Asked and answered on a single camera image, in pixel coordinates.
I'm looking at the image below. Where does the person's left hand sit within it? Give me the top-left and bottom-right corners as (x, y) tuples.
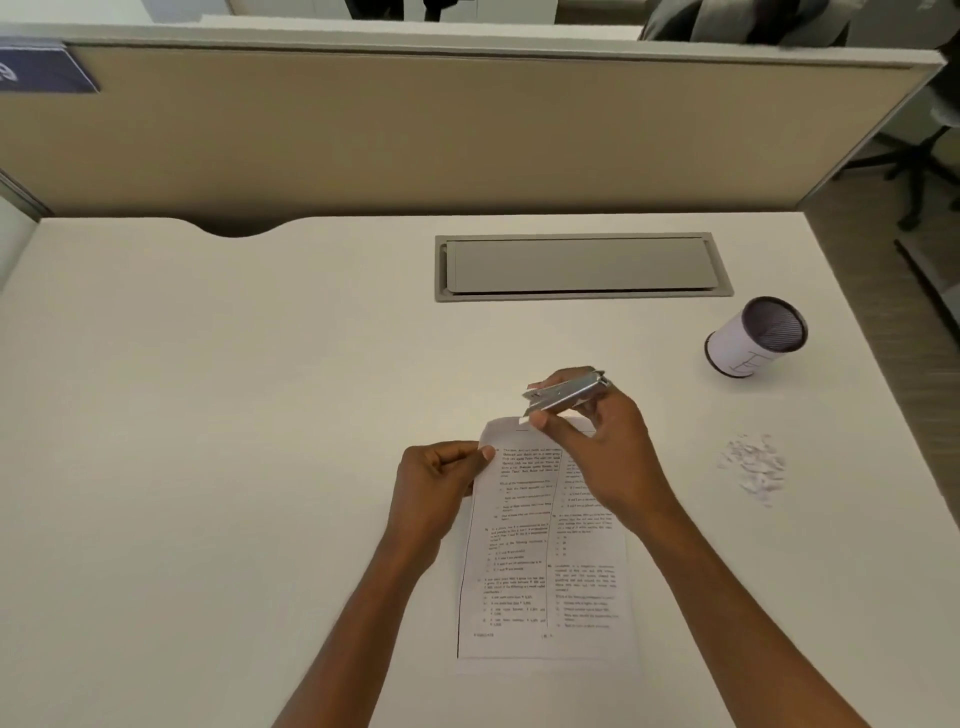
(395, 440), (498, 575)

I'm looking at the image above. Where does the person's right hand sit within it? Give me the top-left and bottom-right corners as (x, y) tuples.
(528, 365), (669, 538)

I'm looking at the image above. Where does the silver stapler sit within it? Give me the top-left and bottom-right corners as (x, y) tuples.
(521, 369), (611, 418)

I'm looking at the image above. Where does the stack of printed papers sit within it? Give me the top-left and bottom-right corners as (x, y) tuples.
(455, 416), (645, 665)

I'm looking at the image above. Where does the pile of white paper scraps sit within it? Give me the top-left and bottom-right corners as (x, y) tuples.
(718, 432), (787, 498)

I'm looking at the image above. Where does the person's right forearm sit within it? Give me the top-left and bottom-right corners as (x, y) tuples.
(622, 498), (871, 728)

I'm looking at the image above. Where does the person's left forearm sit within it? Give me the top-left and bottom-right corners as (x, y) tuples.
(271, 539), (448, 728)

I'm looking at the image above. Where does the beige desk partition panel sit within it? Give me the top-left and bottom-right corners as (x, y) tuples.
(0, 22), (948, 226)

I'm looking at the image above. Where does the black mesh pen holder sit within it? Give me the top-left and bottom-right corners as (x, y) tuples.
(703, 295), (810, 380)

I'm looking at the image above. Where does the black swivel office chair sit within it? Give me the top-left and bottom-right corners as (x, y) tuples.
(854, 74), (960, 232)

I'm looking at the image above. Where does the grey bag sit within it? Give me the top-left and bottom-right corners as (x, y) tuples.
(641, 0), (875, 48)

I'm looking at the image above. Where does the beige side partition panel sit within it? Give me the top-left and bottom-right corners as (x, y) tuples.
(0, 168), (54, 223)

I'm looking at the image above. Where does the blue number plate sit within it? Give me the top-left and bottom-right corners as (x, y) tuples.
(0, 43), (101, 95)

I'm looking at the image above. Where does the grey desk cable tray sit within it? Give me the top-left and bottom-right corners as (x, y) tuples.
(434, 232), (735, 304)

